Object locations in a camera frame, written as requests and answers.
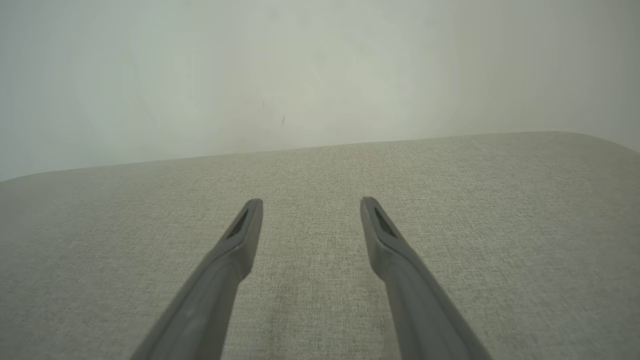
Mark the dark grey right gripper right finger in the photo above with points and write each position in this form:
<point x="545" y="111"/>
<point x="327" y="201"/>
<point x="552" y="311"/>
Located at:
<point x="405" y="285"/>

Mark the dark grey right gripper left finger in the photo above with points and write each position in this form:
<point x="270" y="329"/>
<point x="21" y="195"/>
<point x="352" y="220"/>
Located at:
<point x="225" y="280"/>

